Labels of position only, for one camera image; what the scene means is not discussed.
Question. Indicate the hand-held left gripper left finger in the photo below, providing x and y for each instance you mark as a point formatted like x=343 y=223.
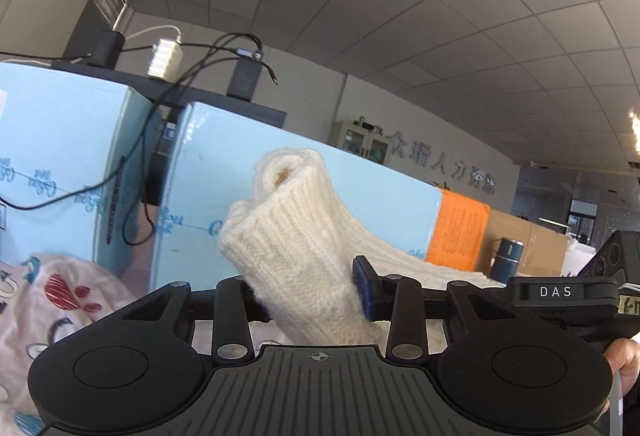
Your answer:
x=230 y=308

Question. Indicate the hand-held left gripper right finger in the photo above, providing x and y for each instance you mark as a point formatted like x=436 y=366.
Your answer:
x=367 y=288

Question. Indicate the white knit sweater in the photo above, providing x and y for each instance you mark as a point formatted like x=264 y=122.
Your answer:
x=300 y=256

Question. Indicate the person's right hand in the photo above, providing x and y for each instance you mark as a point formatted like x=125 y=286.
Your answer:
x=627 y=361

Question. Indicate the white shopping bag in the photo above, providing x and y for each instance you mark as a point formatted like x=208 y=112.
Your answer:
x=577 y=261

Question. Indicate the large cardboard box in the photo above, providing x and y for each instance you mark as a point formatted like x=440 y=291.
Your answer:
x=535 y=241

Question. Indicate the barred background window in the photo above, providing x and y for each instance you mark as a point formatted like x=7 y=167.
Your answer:
x=582 y=218

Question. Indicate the light blue foam board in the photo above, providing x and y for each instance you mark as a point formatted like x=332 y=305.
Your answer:
x=60 y=131
x=360 y=196

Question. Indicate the blue vacuum bottle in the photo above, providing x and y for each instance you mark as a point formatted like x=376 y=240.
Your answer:
x=506 y=261

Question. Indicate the orange printed board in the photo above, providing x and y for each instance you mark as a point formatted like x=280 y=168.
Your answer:
x=457 y=231

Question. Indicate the white glass-door cabinet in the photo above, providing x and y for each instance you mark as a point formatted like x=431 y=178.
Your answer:
x=362 y=144

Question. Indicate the black hanging device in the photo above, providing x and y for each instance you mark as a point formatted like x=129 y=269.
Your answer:
x=157 y=166

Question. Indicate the white cartoon printed blanket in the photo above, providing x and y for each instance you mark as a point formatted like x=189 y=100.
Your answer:
x=60 y=306

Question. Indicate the black power adapter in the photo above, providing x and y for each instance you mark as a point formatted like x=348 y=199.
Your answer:
x=106 y=49
x=245 y=76

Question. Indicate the white power strip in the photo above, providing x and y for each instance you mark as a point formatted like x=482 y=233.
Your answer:
x=164 y=59

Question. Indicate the silver wall lettering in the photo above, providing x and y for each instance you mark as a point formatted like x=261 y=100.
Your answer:
x=445 y=164

